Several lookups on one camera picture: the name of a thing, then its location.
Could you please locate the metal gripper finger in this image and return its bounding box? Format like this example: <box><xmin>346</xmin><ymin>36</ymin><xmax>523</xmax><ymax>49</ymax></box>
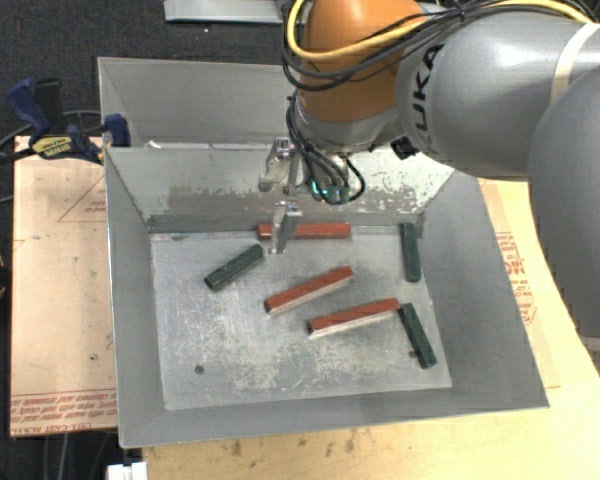
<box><xmin>257</xmin><ymin>136</ymin><xmax>292</xmax><ymax>194</ymax></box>
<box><xmin>269</xmin><ymin>199</ymin><xmax>304</xmax><ymax>256</ymax></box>

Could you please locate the red-brown flat block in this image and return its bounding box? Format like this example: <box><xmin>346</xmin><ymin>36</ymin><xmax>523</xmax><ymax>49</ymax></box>
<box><xmin>305</xmin><ymin>297</ymin><xmax>403</xmax><ymax>341</ymax></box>
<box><xmin>262</xmin><ymin>265</ymin><xmax>356</xmax><ymax>318</ymax></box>
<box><xmin>256</xmin><ymin>222</ymin><xmax>353</xmax><ymax>242</ymax></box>

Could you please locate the dark green flat block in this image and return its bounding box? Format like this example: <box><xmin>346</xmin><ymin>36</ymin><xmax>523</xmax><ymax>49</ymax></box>
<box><xmin>396</xmin><ymin>302</ymin><xmax>439</xmax><ymax>371</ymax></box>
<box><xmin>203</xmin><ymin>243</ymin><xmax>266</xmax><ymax>293</ymax></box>
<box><xmin>398</xmin><ymin>221</ymin><xmax>424</xmax><ymax>284</ymax></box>

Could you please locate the grey metal bin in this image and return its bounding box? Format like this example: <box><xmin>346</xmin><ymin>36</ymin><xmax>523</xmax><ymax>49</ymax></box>
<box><xmin>97</xmin><ymin>56</ymin><xmax>551</xmax><ymax>450</ymax></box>

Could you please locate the brown cardboard board red print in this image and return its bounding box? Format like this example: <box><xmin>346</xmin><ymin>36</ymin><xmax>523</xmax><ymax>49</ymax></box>
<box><xmin>9</xmin><ymin>135</ymin><xmax>564</xmax><ymax>439</ymax></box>

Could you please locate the black cylinder on white bracket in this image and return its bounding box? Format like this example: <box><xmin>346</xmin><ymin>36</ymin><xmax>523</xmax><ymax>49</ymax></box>
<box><xmin>390</xmin><ymin>136</ymin><xmax>421</xmax><ymax>161</ymax></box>

